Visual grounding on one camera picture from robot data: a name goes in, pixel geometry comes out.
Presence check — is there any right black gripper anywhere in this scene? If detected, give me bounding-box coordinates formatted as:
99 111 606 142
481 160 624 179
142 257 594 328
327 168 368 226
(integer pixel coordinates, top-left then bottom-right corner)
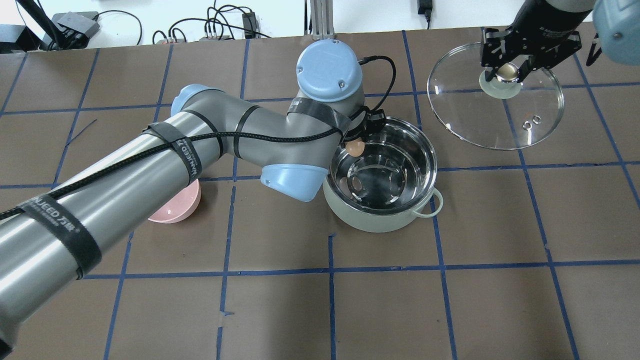
481 0 595 84

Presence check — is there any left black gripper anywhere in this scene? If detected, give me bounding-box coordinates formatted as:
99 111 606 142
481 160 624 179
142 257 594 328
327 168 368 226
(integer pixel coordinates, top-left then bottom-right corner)
345 107 387 144

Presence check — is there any brown egg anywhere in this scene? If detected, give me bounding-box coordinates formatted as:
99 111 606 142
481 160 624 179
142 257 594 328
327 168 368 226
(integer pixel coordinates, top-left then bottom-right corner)
345 139 366 157

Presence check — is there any glass pot lid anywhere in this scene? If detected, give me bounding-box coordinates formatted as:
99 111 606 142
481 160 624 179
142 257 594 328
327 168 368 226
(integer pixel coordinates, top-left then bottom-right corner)
426 42 565 151

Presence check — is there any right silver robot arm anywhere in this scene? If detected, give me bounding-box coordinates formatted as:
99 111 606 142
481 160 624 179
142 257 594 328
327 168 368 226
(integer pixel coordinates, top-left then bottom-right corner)
480 0 640 83

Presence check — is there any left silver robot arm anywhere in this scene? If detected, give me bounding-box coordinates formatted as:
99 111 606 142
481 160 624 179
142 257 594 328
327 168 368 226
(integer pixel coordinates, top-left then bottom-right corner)
0 39 374 358

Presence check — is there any pale green cooking pot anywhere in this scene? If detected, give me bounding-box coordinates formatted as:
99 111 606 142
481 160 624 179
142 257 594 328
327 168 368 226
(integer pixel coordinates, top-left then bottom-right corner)
322 116 444 233

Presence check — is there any pink bowl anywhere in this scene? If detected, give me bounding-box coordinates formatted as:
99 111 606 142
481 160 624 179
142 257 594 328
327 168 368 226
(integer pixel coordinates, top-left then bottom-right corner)
147 180 202 224

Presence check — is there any aluminium frame post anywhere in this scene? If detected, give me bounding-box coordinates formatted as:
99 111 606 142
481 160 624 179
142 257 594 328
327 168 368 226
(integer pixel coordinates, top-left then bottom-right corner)
306 0 336 41

